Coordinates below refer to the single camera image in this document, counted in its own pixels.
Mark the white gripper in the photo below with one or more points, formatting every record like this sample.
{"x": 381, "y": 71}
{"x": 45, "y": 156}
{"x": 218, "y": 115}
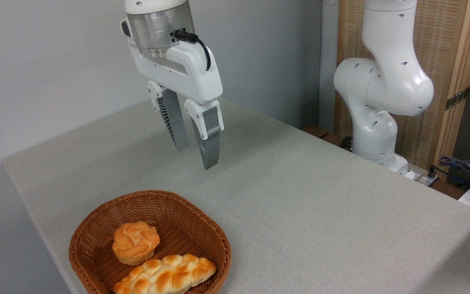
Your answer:
{"x": 194, "y": 77}

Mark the round knotted bread roll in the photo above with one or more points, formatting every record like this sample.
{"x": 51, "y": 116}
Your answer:
{"x": 135, "y": 243}

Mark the long braided bread loaf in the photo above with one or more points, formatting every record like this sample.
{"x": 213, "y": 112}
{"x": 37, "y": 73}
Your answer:
{"x": 165, "y": 275}

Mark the brown woven wicker basket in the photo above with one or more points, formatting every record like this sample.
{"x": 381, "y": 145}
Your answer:
{"x": 186, "y": 220}

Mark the brown wooden bench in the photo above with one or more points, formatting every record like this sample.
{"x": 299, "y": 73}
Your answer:
{"x": 320, "y": 132}

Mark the grey fabric tablecloth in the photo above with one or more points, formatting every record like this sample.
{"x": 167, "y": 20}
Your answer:
{"x": 308, "y": 204}

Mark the white power strip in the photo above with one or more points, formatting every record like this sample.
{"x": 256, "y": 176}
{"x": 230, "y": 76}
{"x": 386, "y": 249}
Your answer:
{"x": 426, "y": 179}

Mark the metal screen hinge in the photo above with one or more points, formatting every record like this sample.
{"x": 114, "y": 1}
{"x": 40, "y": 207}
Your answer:
{"x": 457, "y": 99}

